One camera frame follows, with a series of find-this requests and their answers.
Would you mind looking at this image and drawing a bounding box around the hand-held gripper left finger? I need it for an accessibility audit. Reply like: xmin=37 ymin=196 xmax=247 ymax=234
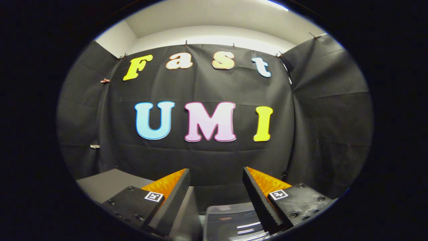
xmin=101 ymin=168 xmax=191 ymax=237

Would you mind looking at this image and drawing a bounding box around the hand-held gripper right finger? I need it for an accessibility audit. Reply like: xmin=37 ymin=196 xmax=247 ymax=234
xmin=242 ymin=166 xmax=337 ymax=235

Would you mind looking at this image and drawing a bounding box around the dark glass washing machine lid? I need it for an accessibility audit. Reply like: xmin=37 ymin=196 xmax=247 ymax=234
xmin=203 ymin=202 xmax=270 ymax=241

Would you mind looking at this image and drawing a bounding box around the black backdrop cloth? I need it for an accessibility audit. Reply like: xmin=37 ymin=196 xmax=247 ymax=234
xmin=56 ymin=33 xmax=373 ymax=215

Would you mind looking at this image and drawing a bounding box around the grey box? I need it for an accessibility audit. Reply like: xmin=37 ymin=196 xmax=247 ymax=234
xmin=76 ymin=168 xmax=203 ymax=241

